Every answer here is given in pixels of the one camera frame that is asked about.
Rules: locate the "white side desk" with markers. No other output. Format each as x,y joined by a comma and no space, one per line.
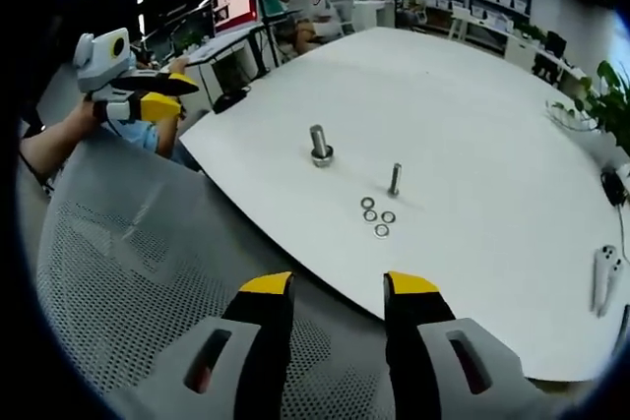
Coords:
216,48

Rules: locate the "dark computer monitor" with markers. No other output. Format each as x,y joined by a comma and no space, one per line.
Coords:
194,26

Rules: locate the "large steel threaded stud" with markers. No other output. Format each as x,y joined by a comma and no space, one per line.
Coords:
319,137

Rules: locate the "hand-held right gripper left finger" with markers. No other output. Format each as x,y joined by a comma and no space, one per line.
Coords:
216,380

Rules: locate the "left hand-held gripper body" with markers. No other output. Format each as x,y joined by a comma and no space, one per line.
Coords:
101,63

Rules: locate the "potted green plant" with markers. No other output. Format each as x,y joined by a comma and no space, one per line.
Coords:
608,100

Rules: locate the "white long workbench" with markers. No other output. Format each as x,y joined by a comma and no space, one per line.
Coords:
517,46

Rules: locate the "small steel threaded stud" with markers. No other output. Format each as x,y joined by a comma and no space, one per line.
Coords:
396,176

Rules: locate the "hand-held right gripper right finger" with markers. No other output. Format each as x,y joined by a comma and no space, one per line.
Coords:
433,380

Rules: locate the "large steel washer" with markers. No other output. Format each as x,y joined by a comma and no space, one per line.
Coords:
326,160
332,149

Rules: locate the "black boxy device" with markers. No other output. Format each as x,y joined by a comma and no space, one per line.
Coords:
556,43

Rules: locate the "black power adapter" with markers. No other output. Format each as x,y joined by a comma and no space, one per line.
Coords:
611,184

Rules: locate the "black computer mouse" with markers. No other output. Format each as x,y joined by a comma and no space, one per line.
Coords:
227,101

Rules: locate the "white low cabinet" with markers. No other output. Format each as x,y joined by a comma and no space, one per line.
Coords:
371,14

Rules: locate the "grey mesh office chair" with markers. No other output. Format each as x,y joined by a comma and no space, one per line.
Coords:
147,253

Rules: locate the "person's left hand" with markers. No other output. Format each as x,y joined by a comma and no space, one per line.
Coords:
86,115

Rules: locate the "white handheld controller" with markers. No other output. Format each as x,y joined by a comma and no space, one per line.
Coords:
616,275
600,277

